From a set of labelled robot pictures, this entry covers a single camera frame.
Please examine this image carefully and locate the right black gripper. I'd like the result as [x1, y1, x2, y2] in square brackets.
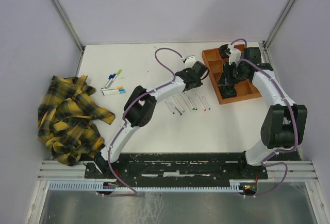
[217, 61, 247, 85]

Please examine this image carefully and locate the white cable duct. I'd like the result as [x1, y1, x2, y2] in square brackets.
[48, 180, 248, 193]

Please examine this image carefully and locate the aluminium frame post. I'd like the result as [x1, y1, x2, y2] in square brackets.
[50, 0, 85, 52]
[263, 0, 297, 50]

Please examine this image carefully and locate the right aluminium frame post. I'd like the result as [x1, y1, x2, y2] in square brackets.
[263, 0, 297, 50]

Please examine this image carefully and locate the yellow capped highlighter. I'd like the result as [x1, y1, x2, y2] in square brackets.
[101, 86, 123, 91]

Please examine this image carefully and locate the dark green rolled sock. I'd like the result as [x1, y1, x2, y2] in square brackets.
[220, 85, 237, 99]

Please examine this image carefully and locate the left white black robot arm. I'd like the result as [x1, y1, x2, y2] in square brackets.
[94, 61, 210, 178]

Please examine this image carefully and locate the yellow plaid cloth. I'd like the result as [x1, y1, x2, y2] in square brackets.
[37, 75, 116, 166]

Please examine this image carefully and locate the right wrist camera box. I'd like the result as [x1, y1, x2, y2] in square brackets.
[227, 44, 241, 65]

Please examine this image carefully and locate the black rolled sock top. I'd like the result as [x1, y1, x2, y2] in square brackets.
[218, 44, 230, 59]

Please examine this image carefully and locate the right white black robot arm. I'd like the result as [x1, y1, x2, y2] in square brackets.
[218, 44, 307, 178]

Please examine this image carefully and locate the pastel purple highlighter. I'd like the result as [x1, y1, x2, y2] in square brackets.
[173, 96, 185, 113]

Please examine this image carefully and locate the orange compartment tray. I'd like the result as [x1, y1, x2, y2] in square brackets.
[202, 47, 261, 105]

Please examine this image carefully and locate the left aluminium frame post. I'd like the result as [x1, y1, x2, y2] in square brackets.
[50, 0, 85, 52]

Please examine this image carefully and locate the black marker pen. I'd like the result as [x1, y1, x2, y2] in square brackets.
[165, 101, 175, 114]

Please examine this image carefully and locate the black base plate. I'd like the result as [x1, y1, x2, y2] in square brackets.
[85, 153, 268, 187]

